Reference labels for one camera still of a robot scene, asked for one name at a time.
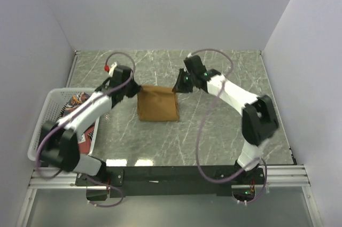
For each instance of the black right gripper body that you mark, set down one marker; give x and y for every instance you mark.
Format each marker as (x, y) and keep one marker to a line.
(188, 83)

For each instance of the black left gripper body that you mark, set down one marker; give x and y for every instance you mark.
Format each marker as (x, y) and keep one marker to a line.
(126, 87)

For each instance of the tan tank top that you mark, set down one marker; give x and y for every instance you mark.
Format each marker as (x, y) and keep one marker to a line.
(157, 104)

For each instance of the red printed tank top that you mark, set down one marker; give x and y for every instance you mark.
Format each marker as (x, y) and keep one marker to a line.
(83, 127)

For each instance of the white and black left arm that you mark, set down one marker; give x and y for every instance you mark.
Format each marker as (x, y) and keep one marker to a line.
(58, 144)

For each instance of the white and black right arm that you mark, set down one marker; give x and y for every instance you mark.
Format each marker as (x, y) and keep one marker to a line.
(258, 117)

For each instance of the white plastic laundry basket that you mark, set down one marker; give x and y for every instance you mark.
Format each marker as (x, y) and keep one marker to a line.
(52, 110)

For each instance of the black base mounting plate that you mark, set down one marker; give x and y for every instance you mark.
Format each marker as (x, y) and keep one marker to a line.
(175, 180)

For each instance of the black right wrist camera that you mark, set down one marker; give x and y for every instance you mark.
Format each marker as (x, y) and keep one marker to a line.
(194, 65)

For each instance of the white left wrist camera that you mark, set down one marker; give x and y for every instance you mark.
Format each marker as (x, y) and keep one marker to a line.
(110, 68)

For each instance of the aluminium rail frame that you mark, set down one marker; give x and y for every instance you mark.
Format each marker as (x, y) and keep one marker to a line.
(278, 176)

